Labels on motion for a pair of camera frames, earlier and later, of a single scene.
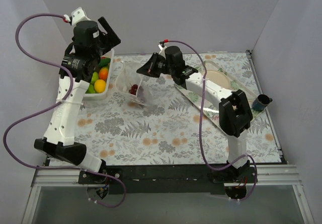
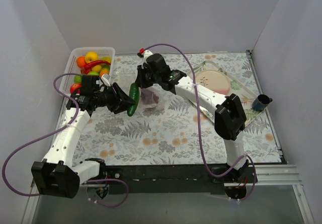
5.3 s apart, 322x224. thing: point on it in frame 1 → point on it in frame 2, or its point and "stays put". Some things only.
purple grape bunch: x=133 y=89 → x=148 y=97
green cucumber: x=104 y=62 → x=134 y=95
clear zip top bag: x=133 y=86 → x=153 y=98
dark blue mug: x=260 y=102 stays put
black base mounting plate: x=197 y=179 stays put
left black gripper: x=110 y=39 → x=116 y=99
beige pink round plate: x=219 y=78 stays put
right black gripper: x=153 y=64 → x=142 y=76
